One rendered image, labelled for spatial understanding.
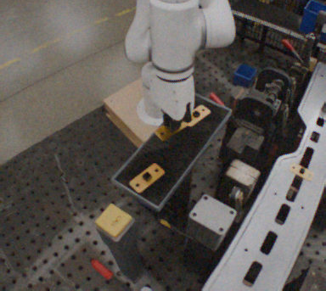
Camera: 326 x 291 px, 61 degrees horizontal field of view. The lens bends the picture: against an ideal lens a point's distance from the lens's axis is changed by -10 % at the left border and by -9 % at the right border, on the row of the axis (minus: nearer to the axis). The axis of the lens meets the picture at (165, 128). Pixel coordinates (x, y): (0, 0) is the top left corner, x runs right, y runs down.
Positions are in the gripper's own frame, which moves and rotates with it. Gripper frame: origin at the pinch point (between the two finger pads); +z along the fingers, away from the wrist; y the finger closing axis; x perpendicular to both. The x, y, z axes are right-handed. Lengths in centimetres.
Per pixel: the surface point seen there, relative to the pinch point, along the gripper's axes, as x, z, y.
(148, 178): -11.5, 7.5, 5.3
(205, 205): -3.7, 13.5, 17.3
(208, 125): 11.4, 8.5, 2.1
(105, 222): -25.7, 8.4, 7.9
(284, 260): 5.3, 24.5, 41.2
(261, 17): 97, 22, -40
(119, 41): 105, 124, -205
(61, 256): -42, 54, -12
